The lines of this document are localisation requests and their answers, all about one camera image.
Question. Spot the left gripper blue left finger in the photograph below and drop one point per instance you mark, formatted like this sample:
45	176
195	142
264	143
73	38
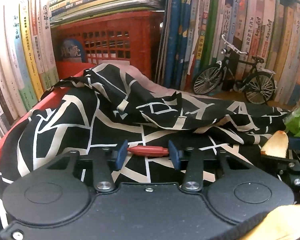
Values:
105	160

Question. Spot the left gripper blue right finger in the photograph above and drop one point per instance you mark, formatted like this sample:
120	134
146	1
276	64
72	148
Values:
191	159

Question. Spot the person's left hand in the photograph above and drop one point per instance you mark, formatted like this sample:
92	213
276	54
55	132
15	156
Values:
281	223

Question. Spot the black white patterned cloth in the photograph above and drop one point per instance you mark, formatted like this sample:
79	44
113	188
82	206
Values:
108	105

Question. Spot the crumpled green wrapper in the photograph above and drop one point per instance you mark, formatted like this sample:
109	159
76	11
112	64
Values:
292	122

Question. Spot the miniature black bicycle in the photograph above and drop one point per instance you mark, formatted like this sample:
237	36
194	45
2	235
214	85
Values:
258	87

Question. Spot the red plastic crate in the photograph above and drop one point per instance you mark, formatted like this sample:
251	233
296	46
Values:
130	37

